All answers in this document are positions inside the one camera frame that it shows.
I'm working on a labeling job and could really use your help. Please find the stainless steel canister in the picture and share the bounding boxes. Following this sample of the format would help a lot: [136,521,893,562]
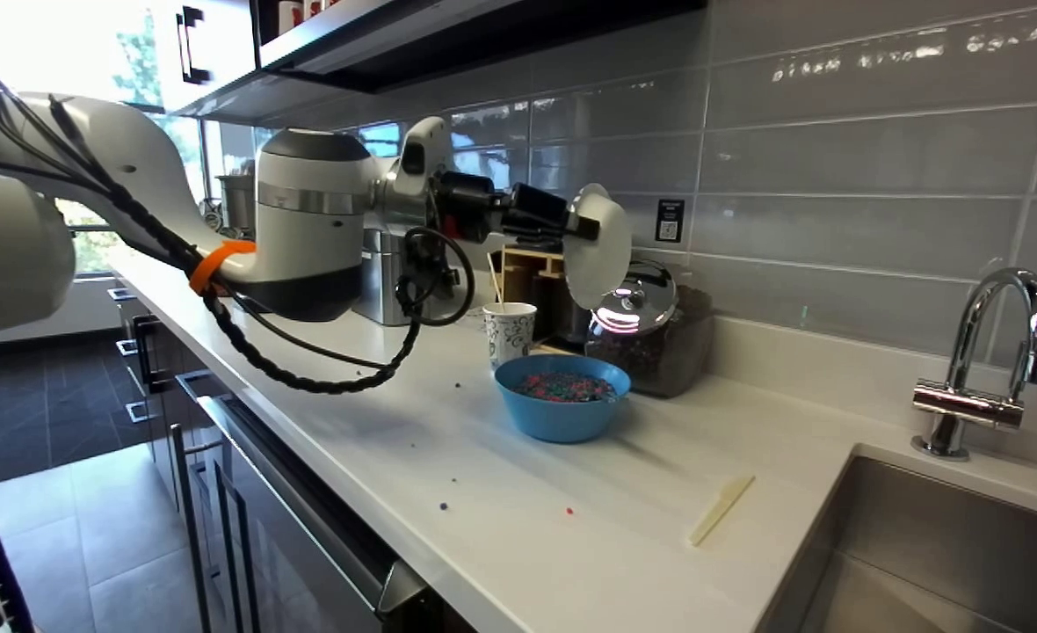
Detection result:
[357,230,424,326]

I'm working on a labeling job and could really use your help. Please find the blue bowl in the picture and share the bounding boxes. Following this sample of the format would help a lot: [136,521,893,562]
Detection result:
[491,357,633,443]

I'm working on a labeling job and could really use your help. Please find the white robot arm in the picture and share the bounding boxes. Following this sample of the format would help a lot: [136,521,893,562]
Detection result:
[0,89,462,331]

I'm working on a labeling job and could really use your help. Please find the wooden organizer rack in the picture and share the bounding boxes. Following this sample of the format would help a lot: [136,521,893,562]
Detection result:
[499,242,630,350]

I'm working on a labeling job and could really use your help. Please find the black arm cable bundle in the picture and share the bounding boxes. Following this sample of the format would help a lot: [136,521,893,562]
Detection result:
[0,49,479,396]

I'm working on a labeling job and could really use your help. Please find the dishwasher with steel handle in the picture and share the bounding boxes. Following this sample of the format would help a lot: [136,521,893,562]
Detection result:
[176,371,475,633]

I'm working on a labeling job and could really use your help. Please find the chrome faucet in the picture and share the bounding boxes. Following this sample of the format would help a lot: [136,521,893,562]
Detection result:
[910,264,1037,462]

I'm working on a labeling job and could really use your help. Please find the glass jar with chrome lid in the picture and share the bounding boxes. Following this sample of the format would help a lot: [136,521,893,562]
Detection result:
[584,264,714,396]

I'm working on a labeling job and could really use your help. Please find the patterned paper cup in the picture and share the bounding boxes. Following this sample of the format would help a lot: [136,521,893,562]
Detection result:
[481,301,540,367]

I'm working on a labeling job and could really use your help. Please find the dark wall outlet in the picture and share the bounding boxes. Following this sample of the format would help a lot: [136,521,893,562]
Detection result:
[656,197,687,242]

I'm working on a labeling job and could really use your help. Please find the steel sink basin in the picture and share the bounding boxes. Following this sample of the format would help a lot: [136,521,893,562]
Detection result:
[765,459,1037,633]

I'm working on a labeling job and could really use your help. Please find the white blue patterned paper plate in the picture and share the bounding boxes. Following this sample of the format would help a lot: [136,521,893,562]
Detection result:
[563,184,633,310]

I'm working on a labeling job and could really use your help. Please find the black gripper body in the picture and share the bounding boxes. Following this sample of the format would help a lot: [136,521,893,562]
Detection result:
[432,174,551,242]

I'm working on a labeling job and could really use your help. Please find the white chopstick wrapper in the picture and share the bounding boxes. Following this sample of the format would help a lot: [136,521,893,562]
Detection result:
[690,474,757,549]

